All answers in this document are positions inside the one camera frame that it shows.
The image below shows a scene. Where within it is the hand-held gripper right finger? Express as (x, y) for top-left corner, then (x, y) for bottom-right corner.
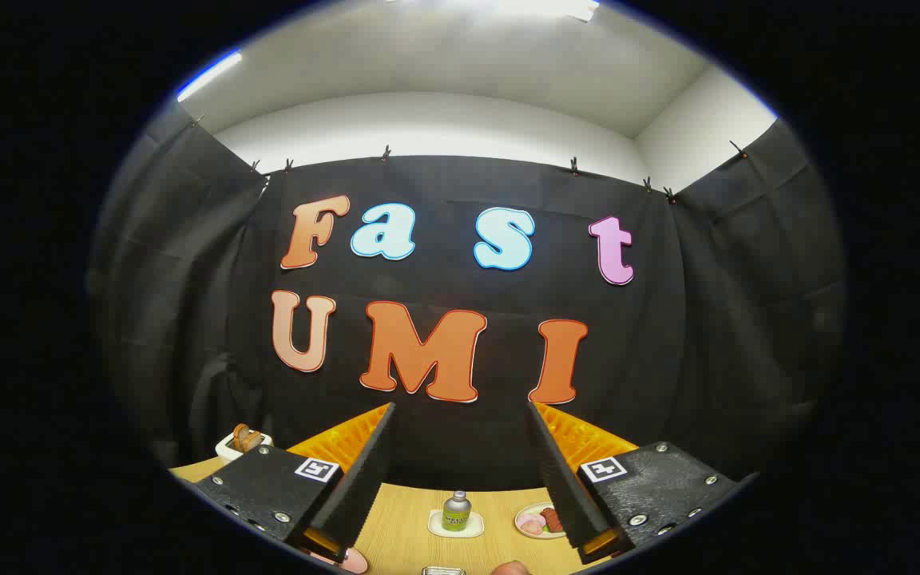
(527, 401), (760, 566)

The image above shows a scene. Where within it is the white plate with meat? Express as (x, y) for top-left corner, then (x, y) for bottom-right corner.
(514, 502), (566, 540)

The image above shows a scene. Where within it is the green label soda bottle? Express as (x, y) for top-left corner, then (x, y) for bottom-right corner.
(442, 490), (472, 533)

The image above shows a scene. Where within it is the white square coaster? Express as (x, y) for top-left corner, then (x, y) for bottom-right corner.
(427, 509), (486, 538)

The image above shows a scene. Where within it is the pink round plate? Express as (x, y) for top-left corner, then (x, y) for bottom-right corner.
(308, 545), (369, 574)

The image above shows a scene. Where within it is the cream white toaster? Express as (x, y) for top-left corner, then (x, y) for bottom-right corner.
(215, 431), (273, 464)

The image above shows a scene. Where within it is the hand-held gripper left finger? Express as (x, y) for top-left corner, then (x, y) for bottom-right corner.
(188, 402), (397, 564)

